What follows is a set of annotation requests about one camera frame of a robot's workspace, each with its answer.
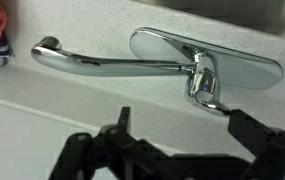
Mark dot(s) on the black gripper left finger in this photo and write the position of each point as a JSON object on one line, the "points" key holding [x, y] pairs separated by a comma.
{"points": [[115, 153]]}

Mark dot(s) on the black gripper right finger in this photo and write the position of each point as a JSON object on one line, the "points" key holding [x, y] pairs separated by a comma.
{"points": [[272, 150]]}

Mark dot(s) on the chrome sink faucet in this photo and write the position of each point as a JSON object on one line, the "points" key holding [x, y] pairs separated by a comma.
{"points": [[115, 66]]}

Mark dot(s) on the stainless steel sink basin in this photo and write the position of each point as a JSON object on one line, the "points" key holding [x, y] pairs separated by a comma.
{"points": [[232, 10]]}

